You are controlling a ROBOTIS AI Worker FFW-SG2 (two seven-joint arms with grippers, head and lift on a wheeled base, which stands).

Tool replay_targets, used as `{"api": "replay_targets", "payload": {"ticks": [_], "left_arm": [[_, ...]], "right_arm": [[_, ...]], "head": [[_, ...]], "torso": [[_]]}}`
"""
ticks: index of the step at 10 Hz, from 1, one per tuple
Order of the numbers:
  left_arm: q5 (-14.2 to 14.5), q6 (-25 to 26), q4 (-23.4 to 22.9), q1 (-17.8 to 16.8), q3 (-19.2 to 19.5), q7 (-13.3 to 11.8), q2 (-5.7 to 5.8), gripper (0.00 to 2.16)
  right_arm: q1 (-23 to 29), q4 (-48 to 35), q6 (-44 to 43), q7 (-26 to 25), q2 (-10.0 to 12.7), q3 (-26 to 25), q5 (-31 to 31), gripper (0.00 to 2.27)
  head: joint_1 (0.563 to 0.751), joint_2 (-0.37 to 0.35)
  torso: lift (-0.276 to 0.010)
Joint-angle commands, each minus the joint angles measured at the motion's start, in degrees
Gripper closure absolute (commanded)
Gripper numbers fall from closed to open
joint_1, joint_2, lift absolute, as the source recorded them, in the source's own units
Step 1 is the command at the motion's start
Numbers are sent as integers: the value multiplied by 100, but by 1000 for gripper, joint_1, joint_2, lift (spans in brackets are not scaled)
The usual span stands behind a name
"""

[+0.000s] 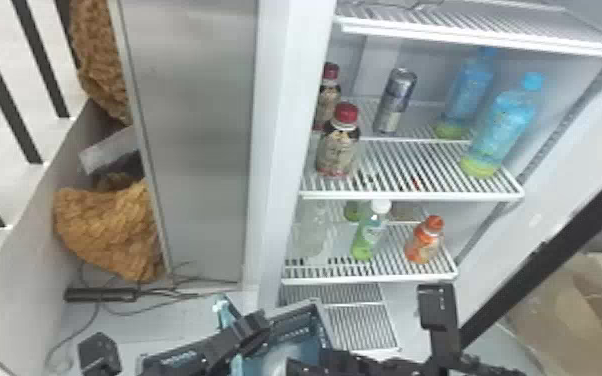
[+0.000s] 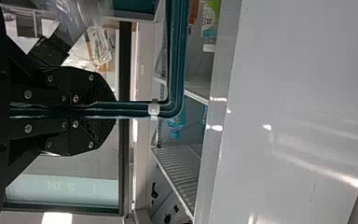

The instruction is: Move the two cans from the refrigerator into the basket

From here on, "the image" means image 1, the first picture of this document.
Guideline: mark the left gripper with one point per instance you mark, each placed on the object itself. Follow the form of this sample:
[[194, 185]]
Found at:
[[238, 338]]

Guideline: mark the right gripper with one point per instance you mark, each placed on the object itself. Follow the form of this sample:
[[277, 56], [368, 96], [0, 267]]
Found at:
[[338, 365]]

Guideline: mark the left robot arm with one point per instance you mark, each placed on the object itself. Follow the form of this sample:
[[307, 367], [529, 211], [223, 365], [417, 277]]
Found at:
[[172, 363]]

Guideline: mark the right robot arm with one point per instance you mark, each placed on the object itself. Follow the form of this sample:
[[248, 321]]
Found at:
[[482, 368]]

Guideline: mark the blue basket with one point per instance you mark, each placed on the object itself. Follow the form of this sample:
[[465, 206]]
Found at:
[[251, 367]]

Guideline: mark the clear bottle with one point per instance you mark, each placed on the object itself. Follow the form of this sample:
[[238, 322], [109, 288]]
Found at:
[[312, 231]]

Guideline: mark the green bottle with white cap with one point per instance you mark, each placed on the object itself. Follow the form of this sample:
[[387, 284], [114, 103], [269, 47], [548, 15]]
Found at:
[[368, 233]]

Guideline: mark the black power strip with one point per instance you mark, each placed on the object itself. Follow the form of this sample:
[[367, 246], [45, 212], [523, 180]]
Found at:
[[101, 294]]

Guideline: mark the orange bottle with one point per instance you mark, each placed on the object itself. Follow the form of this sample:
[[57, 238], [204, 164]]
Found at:
[[424, 241]]

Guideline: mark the brown fluffy cloth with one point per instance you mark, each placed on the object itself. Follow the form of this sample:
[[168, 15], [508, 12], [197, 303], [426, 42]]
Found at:
[[106, 231], [99, 58]]

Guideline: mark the white fridge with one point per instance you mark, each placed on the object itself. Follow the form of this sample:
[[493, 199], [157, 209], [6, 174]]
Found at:
[[201, 131]]

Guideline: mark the brown bottle with red cap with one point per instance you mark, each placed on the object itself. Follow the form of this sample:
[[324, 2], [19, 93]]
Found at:
[[338, 147], [328, 100]]

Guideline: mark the fridge door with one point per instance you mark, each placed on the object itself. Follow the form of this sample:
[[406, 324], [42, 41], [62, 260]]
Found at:
[[542, 258]]

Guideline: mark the silver can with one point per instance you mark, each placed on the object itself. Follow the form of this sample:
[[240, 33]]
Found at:
[[394, 102]]

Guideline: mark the blue bottle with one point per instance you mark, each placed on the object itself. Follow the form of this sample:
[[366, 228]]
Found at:
[[500, 126], [466, 94]]

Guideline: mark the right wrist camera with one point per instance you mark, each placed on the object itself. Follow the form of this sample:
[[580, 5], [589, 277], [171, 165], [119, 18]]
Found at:
[[437, 307]]

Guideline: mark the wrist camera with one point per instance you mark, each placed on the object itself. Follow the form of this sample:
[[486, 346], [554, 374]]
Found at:
[[99, 357], [437, 307]]

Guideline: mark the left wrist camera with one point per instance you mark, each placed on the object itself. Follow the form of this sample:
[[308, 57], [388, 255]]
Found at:
[[99, 357]]

